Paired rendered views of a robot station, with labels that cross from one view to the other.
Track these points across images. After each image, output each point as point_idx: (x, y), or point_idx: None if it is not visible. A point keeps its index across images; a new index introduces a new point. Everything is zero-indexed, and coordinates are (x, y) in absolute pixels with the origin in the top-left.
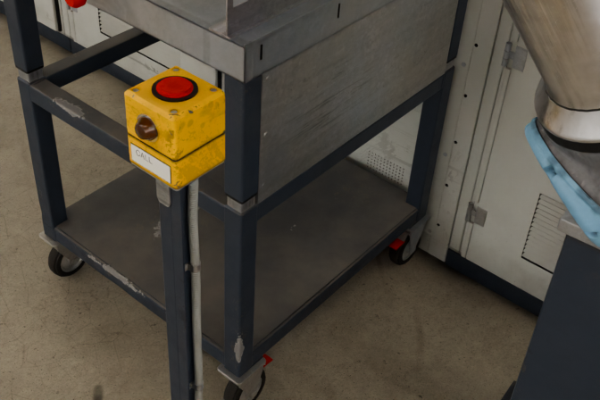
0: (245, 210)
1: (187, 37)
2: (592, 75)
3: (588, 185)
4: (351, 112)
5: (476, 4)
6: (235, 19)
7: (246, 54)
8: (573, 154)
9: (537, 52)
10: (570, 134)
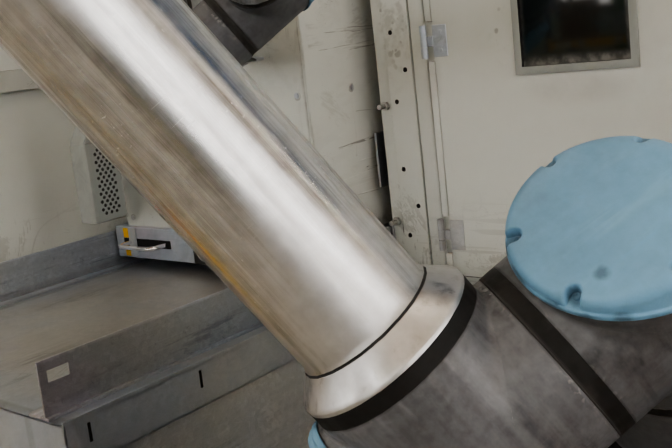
0: None
1: (13, 431)
2: (313, 320)
3: None
4: None
5: None
6: (54, 396)
7: (67, 435)
8: (342, 437)
9: (252, 309)
10: (324, 408)
